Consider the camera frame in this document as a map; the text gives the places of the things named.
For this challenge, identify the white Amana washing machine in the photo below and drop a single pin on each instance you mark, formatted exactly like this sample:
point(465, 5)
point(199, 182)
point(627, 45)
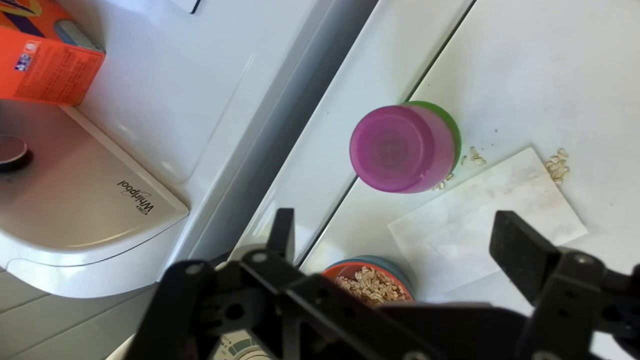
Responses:
point(546, 81)

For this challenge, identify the orange bowl with blue base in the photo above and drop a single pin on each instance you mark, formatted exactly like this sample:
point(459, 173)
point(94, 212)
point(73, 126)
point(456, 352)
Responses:
point(372, 282)

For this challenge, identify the green plastic cup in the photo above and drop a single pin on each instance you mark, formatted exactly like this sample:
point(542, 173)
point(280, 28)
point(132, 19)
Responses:
point(452, 130)

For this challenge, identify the dark dryer control knob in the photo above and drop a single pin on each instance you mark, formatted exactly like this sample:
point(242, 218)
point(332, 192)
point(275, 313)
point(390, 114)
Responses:
point(12, 152)

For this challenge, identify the purple plastic cup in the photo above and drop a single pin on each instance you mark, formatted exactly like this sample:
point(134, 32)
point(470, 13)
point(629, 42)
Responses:
point(401, 150)

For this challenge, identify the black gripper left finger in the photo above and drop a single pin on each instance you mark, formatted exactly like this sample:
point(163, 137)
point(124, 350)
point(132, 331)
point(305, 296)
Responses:
point(201, 306)

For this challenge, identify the orange Tide detergent box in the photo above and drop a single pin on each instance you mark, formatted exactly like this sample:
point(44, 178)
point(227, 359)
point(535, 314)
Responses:
point(47, 60)

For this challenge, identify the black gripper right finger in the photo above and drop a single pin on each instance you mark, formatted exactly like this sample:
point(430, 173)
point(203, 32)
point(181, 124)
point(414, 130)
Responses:
point(553, 287)

